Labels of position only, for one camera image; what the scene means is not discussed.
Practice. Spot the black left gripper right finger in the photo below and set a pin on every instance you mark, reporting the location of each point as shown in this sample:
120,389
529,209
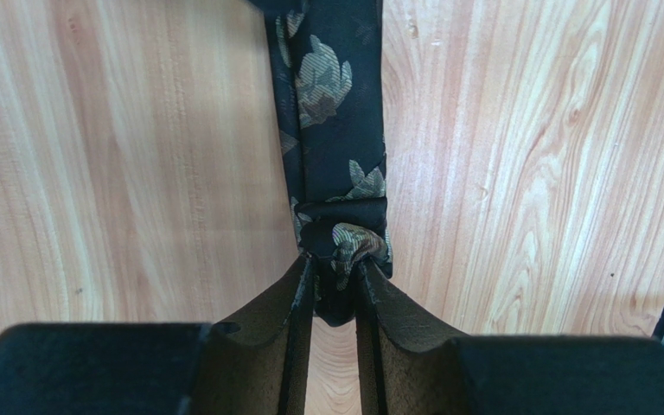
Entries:
413,363

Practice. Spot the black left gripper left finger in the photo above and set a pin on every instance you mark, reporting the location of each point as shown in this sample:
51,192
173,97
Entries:
254,361

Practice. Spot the black floral necktie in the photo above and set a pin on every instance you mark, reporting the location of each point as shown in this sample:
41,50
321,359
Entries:
325,59

